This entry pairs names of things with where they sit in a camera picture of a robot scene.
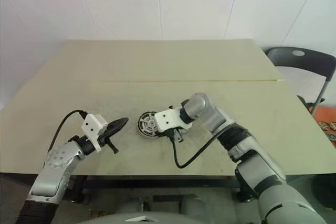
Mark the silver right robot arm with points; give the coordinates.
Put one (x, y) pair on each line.
(218, 119)

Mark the black folding chair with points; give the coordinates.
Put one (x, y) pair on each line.
(309, 61)

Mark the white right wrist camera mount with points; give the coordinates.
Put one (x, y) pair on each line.
(165, 119)

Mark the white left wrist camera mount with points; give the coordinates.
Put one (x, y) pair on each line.
(90, 125)

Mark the dark round floor object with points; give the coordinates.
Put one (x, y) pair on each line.
(325, 192)

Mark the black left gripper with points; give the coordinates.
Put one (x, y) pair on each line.
(106, 140)

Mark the orange floor mat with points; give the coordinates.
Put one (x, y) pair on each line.
(323, 115)

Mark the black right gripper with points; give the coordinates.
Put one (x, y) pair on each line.
(179, 137)

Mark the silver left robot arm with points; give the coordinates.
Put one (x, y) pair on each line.
(56, 158)

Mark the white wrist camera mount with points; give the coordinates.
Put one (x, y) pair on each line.
(165, 119)
(90, 125)

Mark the motor stator with copper windings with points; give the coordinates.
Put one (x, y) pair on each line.
(144, 135)

